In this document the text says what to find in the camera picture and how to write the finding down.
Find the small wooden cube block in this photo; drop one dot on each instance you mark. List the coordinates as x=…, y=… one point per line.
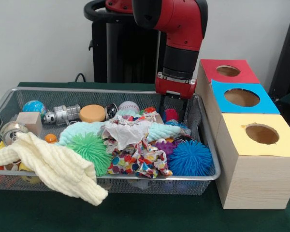
x=29, y=123

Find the shallow clear mesh bin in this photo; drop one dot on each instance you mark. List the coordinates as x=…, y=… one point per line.
x=205, y=164

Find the pale pink ball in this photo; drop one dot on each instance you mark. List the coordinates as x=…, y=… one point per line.
x=129, y=106

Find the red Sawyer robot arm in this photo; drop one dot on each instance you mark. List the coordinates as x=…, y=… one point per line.
x=179, y=29

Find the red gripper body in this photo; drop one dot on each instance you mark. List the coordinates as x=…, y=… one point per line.
x=175, y=88

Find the small orange ball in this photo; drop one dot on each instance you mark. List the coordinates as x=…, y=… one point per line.
x=50, y=138

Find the tan round bun toy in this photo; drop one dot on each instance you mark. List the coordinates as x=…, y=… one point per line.
x=93, y=113

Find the pale yellow cloth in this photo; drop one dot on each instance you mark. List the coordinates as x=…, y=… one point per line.
x=53, y=164

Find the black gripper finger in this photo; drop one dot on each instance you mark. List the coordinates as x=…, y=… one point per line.
x=162, y=105
x=183, y=110

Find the small blue globe ball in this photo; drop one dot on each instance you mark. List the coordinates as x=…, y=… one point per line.
x=35, y=108

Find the blue spiky ball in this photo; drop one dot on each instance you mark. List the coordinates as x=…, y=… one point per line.
x=191, y=158

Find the mint green cloth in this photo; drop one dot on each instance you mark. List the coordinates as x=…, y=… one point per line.
x=79, y=129

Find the round silver tin can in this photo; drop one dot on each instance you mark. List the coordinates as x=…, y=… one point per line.
x=12, y=133

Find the wooden box with three holes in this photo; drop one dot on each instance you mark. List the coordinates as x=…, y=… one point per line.
x=256, y=179

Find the crushed silver can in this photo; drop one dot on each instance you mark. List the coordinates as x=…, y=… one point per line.
x=111, y=110

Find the red spiky toy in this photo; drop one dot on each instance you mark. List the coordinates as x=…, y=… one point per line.
x=171, y=115

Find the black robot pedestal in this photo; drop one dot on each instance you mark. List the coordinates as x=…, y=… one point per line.
x=121, y=53

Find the crushed clear water bottle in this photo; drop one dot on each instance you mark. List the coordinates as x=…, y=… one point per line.
x=181, y=128

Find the purple spiky ball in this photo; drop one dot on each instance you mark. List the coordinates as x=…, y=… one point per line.
x=165, y=146

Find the green spiky ball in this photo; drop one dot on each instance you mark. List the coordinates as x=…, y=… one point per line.
x=89, y=150

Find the colourful patterned cloth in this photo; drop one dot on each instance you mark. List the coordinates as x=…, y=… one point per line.
x=123, y=133
x=140, y=164

